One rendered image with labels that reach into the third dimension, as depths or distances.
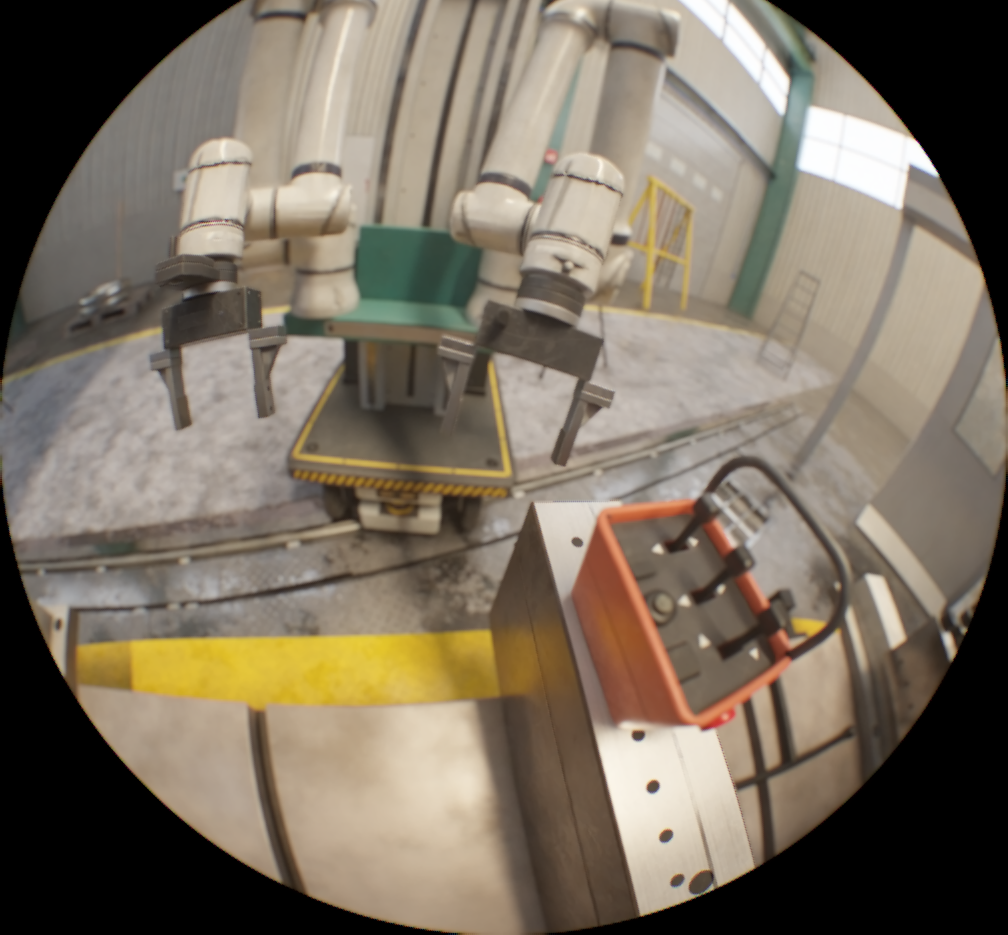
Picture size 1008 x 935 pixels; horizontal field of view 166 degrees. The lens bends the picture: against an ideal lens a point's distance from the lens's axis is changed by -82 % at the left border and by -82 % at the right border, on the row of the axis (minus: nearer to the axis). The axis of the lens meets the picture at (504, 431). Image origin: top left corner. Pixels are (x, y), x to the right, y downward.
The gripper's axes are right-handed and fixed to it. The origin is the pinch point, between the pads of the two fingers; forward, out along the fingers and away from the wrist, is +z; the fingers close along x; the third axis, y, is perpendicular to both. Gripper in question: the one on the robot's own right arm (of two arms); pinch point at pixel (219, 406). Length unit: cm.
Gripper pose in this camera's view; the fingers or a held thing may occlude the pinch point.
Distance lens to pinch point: 47.4
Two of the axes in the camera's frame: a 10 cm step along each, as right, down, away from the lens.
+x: -9.6, 1.1, -2.5
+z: 0.3, 9.6, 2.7
